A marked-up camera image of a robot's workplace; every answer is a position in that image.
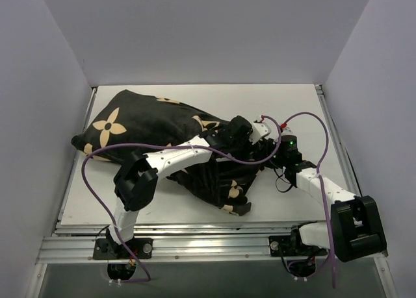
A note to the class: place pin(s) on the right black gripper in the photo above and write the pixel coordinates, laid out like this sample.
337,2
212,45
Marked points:
266,145

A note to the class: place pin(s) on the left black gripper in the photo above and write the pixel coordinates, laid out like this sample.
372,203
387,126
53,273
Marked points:
225,161

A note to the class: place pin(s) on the black floral pillowcase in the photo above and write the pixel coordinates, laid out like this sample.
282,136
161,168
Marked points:
135,118

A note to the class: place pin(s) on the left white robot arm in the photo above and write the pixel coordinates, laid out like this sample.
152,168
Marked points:
136,181

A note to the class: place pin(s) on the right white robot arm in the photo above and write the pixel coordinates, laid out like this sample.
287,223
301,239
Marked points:
352,227

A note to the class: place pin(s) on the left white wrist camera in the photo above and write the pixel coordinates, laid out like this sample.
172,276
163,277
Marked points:
260,130

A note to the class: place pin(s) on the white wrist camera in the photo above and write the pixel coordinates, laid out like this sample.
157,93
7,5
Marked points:
260,130
285,130

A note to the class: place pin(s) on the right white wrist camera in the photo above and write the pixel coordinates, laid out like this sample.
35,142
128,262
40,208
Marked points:
285,130

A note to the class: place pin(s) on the right aluminium side rail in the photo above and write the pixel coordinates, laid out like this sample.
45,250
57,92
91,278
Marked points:
347,169

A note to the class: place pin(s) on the aluminium side rail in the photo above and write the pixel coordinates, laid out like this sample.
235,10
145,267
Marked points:
78,143
347,169

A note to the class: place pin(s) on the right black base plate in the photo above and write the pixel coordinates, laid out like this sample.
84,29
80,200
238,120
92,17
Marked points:
291,246

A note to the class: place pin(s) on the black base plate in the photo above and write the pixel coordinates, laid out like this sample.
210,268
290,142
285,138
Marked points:
291,246
105,249

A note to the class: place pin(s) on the aluminium front rail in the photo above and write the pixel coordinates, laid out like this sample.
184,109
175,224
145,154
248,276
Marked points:
73,244

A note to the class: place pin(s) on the left aluminium side rail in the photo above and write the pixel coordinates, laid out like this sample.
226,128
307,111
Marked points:
78,143

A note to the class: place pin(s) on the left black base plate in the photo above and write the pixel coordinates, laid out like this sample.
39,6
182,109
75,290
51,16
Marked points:
105,249

